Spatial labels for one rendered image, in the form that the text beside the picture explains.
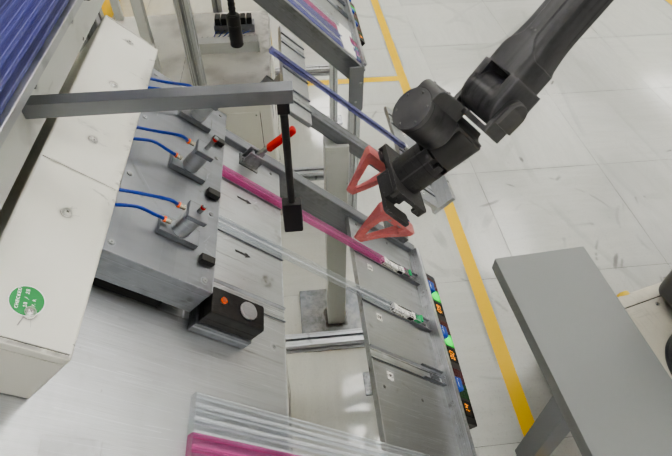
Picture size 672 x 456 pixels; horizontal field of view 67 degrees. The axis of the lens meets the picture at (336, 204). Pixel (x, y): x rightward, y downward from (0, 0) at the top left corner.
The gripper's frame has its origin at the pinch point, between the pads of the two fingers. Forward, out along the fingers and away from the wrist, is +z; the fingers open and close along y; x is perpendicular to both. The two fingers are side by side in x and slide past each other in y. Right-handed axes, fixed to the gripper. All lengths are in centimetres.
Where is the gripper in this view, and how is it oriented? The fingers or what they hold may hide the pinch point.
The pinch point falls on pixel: (357, 211)
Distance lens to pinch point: 75.3
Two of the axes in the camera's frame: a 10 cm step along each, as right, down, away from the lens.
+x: 6.9, 4.6, 5.6
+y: 1.0, 7.0, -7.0
